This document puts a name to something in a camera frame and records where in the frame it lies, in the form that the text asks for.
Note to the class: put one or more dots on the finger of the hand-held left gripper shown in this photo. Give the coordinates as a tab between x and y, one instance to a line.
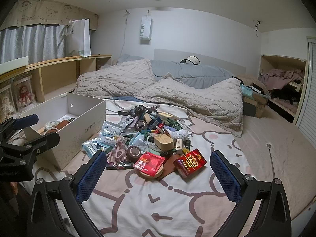
26	121
42	140

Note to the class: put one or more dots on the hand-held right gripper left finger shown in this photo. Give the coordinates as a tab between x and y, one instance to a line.
91	175

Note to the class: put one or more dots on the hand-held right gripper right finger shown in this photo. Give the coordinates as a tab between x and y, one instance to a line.
227	177

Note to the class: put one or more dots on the black cartoon lighter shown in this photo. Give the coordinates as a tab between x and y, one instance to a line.
121	164

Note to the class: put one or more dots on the white shoe box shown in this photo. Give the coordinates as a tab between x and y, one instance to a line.
74	133

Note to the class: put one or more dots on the pink eyelash curler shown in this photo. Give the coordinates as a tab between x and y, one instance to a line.
118	150

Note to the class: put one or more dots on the brown leather piece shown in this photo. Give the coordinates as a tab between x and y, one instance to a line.
170	166

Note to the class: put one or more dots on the red foil packet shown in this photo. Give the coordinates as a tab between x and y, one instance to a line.
149	164

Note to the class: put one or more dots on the wooden round disc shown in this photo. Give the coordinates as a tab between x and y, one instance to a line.
151	174

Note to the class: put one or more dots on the floral fabric pouch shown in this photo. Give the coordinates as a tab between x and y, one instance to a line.
51	124

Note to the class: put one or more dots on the teal plastic packet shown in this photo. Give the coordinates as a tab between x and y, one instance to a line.
90	149

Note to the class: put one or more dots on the brown pouch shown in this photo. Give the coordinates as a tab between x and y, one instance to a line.
63	126

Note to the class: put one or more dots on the doll in cream dress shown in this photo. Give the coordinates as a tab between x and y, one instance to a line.
6	103

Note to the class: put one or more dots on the doll in red dress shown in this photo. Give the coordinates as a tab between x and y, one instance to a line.
23	94

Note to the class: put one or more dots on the blue white medicine packet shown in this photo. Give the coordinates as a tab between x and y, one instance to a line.
112	129
105	140

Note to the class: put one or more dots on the red gold box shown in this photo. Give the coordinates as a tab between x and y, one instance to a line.
190	164

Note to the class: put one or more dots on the large brown tape roll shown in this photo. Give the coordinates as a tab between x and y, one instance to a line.
134	153

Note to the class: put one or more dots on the metal back scratcher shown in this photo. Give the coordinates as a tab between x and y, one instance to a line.
271	158

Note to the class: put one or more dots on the small black cylinder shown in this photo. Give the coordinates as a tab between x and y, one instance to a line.
187	144

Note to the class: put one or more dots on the wooden bedside shelf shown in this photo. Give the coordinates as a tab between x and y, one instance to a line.
56	75

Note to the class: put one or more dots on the white flat board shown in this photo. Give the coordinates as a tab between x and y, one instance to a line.
13	64

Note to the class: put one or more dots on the light blue face mask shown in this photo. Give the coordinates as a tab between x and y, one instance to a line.
137	138

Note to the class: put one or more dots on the beige bed cover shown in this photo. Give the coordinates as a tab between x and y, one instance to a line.
271	133

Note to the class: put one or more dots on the small brown tape roll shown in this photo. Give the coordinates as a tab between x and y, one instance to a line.
141	125

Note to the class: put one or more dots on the black flat bar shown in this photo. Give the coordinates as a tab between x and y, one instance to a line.
123	112

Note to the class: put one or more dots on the green clothes peg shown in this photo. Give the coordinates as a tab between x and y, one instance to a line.
172	124

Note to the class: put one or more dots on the grey curtain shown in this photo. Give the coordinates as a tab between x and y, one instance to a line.
32	42

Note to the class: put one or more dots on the cardboard box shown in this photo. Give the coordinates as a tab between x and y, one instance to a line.
254	102

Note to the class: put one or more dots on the dark lace scrunchie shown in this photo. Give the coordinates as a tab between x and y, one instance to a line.
139	109

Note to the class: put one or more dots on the dark blue small box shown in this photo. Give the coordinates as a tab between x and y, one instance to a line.
154	123

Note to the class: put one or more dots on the white tote bag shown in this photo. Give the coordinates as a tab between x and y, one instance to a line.
79	38

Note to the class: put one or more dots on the beige fluffy blanket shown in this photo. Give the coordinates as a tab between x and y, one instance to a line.
160	91

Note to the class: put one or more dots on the closet niche with clothes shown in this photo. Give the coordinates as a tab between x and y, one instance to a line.
284	84

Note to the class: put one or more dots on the cartoon printed valance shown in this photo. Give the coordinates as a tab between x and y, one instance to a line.
49	11

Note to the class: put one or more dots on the grey headboard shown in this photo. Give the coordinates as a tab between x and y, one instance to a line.
217	60

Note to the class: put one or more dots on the white louvered door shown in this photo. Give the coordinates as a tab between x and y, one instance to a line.
308	91

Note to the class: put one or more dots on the white visor cap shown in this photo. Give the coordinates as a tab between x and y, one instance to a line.
190	60

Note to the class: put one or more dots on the white hanging paper bag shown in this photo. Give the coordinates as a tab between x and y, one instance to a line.
146	28

